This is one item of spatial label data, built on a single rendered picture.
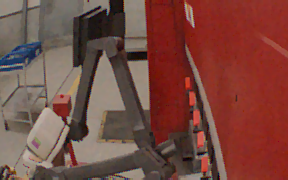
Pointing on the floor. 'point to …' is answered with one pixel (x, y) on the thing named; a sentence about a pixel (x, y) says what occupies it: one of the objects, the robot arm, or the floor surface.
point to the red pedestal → (65, 121)
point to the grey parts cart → (23, 94)
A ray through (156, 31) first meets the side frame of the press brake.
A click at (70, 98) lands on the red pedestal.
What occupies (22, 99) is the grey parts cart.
